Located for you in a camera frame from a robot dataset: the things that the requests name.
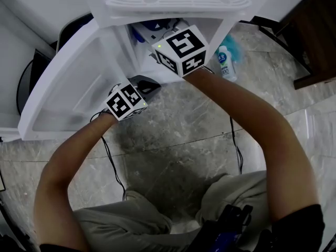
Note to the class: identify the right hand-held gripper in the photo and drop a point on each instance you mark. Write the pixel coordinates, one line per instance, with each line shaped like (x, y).
(183, 48)

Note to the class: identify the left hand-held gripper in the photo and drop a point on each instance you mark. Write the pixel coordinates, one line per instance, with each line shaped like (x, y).
(126, 102)

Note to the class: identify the blue cloth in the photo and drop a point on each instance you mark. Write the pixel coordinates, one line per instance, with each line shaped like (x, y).
(150, 25)

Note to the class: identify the person's left forearm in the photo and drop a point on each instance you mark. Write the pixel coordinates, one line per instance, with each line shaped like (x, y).
(60, 172)

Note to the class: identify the person's right forearm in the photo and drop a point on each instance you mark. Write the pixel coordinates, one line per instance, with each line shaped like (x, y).
(262, 130)

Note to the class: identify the white cabinet door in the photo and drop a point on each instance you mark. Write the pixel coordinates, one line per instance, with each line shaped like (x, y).
(65, 83)

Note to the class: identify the dark wooden cabinet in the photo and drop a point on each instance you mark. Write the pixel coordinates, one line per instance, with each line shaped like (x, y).
(315, 30)

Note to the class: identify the white plastic bottle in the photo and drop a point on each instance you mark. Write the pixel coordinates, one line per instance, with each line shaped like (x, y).
(226, 65)

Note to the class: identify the black chair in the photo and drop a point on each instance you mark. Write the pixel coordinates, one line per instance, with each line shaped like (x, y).
(26, 80)

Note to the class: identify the person's grey trousers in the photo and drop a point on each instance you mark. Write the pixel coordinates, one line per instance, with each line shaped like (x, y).
(126, 219)

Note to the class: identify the person's black left sleeve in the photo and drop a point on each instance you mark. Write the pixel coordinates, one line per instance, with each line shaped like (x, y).
(63, 247)

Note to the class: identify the person's black sleeve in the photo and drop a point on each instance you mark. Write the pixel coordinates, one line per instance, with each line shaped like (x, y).
(63, 247)
(299, 230)

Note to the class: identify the black waist pack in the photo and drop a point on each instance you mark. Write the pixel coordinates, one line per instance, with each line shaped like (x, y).
(225, 230)

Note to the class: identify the person's black right sleeve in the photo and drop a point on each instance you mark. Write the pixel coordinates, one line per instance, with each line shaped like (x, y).
(299, 230)

